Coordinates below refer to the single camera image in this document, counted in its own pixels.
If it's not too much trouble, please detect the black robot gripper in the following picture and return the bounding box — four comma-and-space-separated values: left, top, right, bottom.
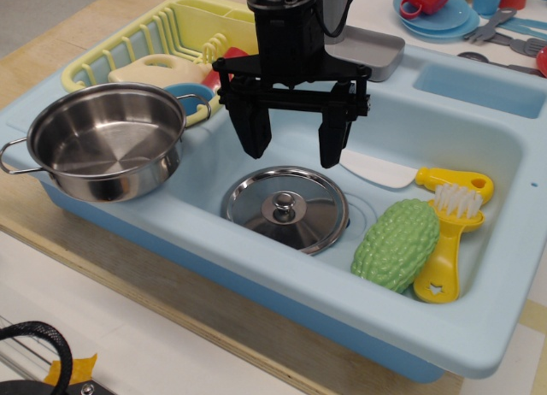
213, 0, 370, 168

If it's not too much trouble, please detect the stainless steel pot lid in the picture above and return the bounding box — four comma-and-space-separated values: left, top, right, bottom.
221, 166, 350, 255

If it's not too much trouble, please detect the red toy plate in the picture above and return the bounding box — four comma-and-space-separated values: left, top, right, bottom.
200, 46, 259, 95

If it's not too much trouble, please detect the small blue toy cup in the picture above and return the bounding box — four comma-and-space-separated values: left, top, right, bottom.
164, 83, 215, 127

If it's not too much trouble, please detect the grey toy faucet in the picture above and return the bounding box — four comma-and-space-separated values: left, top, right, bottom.
322, 0, 405, 82

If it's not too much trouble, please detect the yellow dish drying rack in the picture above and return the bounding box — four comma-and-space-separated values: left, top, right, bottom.
60, 0, 260, 128

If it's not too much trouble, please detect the cream toy cutting board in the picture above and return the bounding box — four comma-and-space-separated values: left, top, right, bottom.
108, 54, 212, 87

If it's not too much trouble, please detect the green bumpy toy vegetable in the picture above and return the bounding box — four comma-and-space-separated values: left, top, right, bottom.
350, 199, 439, 293

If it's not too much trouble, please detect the light blue toy sink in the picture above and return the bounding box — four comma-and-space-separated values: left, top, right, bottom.
0, 5, 547, 386

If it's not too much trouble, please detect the dark grey toy spoon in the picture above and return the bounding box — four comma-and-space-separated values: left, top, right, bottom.
456, 50, 544, 77

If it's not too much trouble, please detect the yellow toy dish brush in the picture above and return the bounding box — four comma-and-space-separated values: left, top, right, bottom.
413, 184, 485, 304

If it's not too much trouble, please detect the blue toy plate stack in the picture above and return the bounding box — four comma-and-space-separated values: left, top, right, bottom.
399, 0, 479, 40

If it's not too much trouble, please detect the grey toy fork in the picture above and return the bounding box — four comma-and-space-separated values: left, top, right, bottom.
464, 8, 517, 43

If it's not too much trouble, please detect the grey toy spatula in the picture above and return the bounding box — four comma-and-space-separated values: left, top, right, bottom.
488, 32, 546, 57

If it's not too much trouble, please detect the blue toy utensil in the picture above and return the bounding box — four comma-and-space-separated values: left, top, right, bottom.
500, 18, 546, 38

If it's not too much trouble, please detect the orange tape piece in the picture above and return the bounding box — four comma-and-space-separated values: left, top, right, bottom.
43, 354, 97, 386

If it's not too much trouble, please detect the black device with screw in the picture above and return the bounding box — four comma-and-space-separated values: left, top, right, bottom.
1, 380, 113, 395

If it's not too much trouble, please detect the yellow handled white toy knife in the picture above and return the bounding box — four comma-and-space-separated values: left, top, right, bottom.
339, 149, 494, 203

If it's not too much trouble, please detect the black braided cable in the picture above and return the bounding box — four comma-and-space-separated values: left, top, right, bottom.
0, 321, 74, 395

